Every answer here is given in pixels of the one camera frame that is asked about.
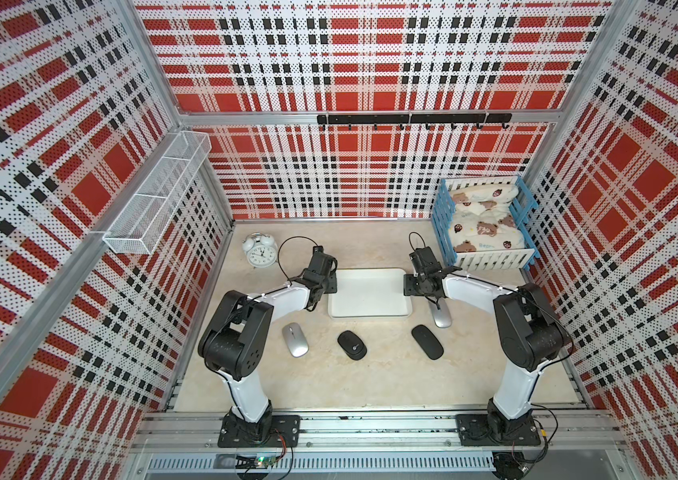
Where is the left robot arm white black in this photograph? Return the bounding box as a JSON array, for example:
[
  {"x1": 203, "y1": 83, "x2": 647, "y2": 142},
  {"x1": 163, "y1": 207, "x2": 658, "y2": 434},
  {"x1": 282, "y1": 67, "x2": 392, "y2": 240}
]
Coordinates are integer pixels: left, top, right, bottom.
[{"x1": 197, "y1": 245, "x2": 339, "y2": 448}]

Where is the white storage tray box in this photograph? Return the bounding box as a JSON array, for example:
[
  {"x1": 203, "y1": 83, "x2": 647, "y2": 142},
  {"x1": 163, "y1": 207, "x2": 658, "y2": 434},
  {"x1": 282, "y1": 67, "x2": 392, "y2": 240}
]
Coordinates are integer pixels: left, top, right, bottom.
[{"x1": 328, "y1": 268, "x2": 413, "y2": 319}]

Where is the aluminium front rail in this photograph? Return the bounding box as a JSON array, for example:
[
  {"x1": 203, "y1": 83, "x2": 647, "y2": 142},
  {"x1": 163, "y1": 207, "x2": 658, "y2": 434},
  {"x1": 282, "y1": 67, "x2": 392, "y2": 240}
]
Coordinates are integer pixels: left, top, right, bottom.
[{"x1": 132, "y1": 409, "x2": 626, "y2": 453}]

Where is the black rounded mouse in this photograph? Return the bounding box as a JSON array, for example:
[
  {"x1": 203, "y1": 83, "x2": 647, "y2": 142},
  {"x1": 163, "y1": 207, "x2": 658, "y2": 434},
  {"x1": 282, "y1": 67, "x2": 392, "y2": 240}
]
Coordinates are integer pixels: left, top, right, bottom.
[{"x1": 337, "y1": 330, "x2": 368, "y2": 361}]

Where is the blue white toy crib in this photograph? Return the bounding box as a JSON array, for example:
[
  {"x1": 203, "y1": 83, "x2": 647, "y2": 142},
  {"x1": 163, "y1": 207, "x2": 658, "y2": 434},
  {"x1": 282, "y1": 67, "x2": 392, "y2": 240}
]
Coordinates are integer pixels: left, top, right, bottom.
[{"x1": 431, "y1": 176, "x2": 540, "y2": 270}]

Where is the green circuit board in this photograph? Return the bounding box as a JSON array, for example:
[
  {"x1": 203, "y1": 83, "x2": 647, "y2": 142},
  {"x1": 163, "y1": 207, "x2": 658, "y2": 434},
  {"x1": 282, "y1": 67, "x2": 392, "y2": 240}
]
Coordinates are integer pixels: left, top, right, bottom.
[{"x1": 236, "y1": 455, "x2": 280, "y2": 470}]

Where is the white wire mesh shelf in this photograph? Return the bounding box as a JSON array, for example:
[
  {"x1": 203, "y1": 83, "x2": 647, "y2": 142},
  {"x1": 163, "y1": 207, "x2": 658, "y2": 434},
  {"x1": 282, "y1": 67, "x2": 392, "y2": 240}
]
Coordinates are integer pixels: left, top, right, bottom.
[{"x1": 103, "y1": 131, "x2": 211, "y2": 255}]

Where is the bear print blanket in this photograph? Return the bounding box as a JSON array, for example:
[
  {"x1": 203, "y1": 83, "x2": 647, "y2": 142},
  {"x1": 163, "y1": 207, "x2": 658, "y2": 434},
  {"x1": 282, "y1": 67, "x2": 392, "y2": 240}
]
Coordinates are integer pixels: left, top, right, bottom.
[{"x1": 448, "y1": 204, "x2": 527, "y2": 253}]

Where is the white alarm clock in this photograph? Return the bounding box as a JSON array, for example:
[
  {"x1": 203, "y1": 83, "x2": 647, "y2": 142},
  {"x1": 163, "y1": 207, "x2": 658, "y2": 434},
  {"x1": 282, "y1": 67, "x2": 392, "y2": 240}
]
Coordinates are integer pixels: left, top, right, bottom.
[{"x1": 242, "y1": 233, "x2": 278, "y2": 268}]

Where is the bear print pillow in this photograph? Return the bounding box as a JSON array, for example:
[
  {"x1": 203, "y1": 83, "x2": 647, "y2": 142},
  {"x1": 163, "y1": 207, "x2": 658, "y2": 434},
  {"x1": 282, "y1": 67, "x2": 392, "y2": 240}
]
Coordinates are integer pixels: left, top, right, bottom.
[{"x1": 450, "y1": 184, "x2": 519, "y2": 206}]

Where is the silver mouse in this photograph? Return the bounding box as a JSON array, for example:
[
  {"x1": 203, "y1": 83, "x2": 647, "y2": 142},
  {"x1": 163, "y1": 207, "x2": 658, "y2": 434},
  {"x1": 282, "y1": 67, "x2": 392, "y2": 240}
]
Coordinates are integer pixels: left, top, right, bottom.
[
  {"x1": 428, "y1": 299, "x2": 453, "y2": 329},
  {"x1": 282, "y1": 323, "x2": 309, "y2": 358}
]

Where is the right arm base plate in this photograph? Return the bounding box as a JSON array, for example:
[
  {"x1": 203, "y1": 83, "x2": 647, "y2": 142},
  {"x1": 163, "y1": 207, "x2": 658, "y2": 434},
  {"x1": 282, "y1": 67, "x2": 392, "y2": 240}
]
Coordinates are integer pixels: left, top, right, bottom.
[{"x1": 456, "y1": 412, "x2": 542, "y2": 447}]

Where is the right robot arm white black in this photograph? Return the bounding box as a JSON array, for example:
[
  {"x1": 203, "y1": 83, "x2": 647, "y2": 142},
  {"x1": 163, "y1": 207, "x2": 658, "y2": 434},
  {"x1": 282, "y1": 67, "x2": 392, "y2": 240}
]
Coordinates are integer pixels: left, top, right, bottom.
[{"x1": 404, "y1": 247, "x2": 571, "y2": 446}]

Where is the black wall hook rail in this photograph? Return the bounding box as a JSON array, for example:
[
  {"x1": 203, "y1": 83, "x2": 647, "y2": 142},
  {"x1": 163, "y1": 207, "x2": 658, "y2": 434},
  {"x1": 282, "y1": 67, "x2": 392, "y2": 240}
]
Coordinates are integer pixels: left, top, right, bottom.
[{"x1": 317, "y1": 113, "x2": 513, "y2": 128}]

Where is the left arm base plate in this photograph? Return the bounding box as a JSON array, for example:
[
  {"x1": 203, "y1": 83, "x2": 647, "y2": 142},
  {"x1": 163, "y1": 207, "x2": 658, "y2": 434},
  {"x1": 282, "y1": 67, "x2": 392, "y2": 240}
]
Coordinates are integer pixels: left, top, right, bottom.
[{"x1": 217, "y1": 413, "x2": 302, "y2": 449}]

